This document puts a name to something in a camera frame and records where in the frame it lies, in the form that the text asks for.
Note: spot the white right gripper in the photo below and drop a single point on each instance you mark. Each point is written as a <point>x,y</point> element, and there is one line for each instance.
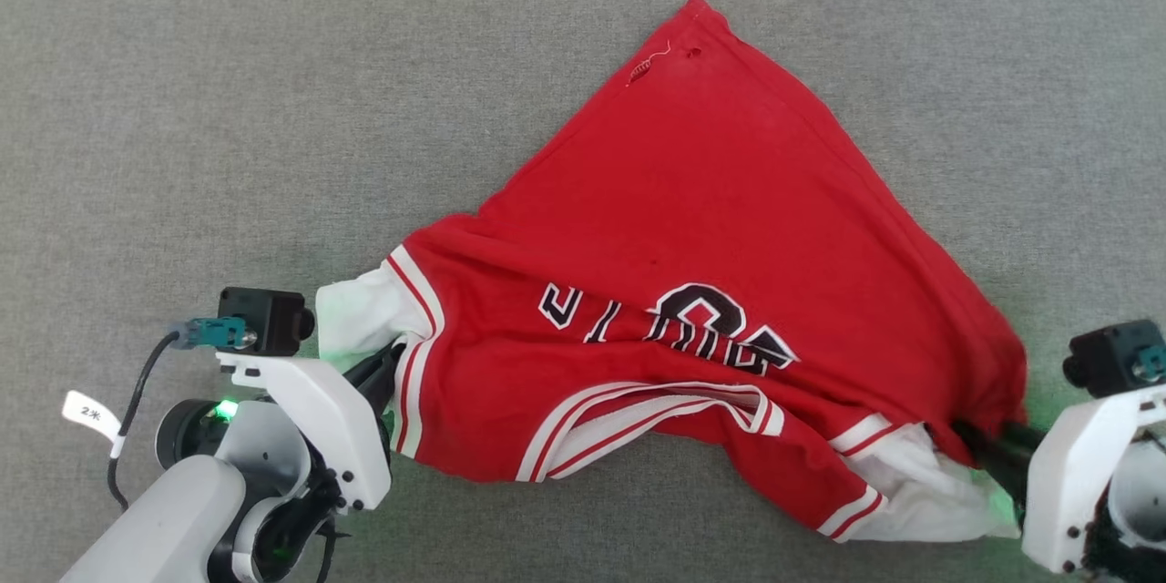
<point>1070,483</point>

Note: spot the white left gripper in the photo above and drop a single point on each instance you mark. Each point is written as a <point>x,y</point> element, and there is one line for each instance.
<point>328,419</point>

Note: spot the red basketball jersey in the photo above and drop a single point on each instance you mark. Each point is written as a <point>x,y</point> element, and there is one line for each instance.
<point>710,228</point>

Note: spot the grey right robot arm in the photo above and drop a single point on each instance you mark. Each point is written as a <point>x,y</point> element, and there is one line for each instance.
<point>1139,501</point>

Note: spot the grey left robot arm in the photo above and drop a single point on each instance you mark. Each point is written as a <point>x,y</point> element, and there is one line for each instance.
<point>164,519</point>

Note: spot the white paper label tag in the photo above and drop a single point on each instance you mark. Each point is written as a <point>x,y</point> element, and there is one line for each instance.
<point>89,413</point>

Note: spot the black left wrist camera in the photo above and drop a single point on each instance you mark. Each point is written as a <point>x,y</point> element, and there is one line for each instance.
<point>260,319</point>

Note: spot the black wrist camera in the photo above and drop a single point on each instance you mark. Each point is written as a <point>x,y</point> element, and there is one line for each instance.
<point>260,319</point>
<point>1102,360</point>

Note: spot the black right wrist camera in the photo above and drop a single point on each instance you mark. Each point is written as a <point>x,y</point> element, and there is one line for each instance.
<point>1102,360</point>

